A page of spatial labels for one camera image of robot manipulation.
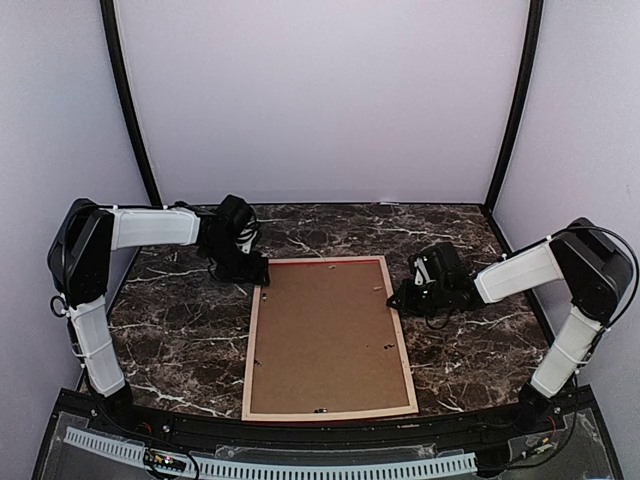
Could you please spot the left black corner post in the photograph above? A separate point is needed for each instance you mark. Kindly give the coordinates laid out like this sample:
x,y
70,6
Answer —
x,y
128,109

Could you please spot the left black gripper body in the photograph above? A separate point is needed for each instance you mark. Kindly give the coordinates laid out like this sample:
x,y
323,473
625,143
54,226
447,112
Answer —
x,y
232,264

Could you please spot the black front table rail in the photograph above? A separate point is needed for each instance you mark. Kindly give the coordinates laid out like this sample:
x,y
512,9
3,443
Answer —
x,y
578,426

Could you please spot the white cable tray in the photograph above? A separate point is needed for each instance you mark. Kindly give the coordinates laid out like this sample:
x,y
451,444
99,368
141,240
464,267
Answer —
x,y
135,454

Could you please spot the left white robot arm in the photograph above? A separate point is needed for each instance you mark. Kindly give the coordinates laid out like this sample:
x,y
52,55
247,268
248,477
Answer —
x,y
80,255

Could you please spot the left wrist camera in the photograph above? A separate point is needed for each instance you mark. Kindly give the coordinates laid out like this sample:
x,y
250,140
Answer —
x,y
249,236

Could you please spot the brown backing board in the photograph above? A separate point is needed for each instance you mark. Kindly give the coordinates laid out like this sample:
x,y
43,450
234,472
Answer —
x,y
325,335

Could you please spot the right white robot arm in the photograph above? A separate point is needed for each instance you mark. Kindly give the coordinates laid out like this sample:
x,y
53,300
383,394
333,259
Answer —
x,y
595,268

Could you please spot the black corner post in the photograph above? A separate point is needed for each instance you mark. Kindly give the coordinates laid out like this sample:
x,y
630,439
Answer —
x,y
128,109
523,78

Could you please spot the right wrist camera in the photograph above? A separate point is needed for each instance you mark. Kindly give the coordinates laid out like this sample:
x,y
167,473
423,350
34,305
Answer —
x,y
419,266

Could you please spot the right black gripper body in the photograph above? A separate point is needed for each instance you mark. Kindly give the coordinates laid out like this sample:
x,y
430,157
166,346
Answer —
x,y
427,302

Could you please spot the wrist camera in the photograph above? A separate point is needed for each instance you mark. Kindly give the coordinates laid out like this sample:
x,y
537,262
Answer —
x,y
249,236
419,266

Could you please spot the red wooden picture frame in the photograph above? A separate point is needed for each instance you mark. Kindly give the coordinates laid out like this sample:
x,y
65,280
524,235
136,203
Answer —
x,y
250,375

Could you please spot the right black corner post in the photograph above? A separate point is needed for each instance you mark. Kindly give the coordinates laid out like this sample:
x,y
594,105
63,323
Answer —
x,y
523,78

